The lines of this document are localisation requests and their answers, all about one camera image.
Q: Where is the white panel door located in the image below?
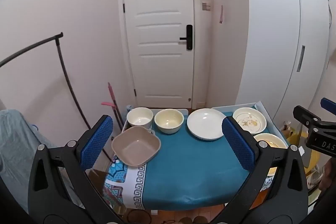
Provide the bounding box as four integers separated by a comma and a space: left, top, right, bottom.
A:
123, 0, 196, 109

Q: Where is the plain white plate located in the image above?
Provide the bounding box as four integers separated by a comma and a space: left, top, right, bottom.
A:
186, 108, 227, 140

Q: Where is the teal patterned tablecloth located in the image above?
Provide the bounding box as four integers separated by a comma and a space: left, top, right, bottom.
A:
102, 109, 289, 211

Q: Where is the black door lock handle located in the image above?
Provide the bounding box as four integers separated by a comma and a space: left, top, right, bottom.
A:
180, 25, 193, 50

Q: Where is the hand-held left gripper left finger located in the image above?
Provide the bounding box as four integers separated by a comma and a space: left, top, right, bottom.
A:
28, 114, 124, 224

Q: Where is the cream round bowl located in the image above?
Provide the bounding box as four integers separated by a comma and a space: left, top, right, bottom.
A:
154, 109, 184, 135

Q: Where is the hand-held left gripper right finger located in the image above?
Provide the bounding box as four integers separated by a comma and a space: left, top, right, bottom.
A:
213, 116, 308, 224

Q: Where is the pink mop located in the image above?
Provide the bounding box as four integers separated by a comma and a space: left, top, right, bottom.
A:
101, 82, 124, 132

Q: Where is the pale blue cloth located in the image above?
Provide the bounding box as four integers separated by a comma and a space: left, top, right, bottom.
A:
0, 109, 61, 211

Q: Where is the small pale blue board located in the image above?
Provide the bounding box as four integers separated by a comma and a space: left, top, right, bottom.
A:
121, 107, 189, 135

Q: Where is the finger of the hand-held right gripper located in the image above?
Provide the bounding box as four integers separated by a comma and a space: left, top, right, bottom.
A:
320, 97, 336, 112
293, 105, 323, 132

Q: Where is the large pale blue board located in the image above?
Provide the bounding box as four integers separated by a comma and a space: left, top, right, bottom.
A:
211, 100, 289, 147

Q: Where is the yellow bag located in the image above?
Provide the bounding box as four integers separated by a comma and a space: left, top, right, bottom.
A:
285, 122, 322, 174

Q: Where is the white plate with duck print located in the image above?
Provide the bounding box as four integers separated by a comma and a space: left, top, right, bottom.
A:
232, 107, 267, 134

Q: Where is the cardboard box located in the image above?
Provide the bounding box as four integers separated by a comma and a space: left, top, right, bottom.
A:
88, 168, 109, 188

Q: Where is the black clothes rack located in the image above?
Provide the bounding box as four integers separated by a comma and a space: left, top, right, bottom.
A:
0, 32, 124, 161

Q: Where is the grey wardrobe handle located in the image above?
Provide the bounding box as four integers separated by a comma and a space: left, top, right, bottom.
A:
297, 46, 306, 72

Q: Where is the pink square bowl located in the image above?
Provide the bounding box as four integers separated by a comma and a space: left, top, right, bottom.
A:
111, 126, 161, 168

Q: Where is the cream plate with yellow rim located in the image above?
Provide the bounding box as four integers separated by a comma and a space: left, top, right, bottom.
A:
253, 133, 288, 177

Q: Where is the white wardrobe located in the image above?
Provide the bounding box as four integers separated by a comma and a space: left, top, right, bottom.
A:
238, 0, 336, 122

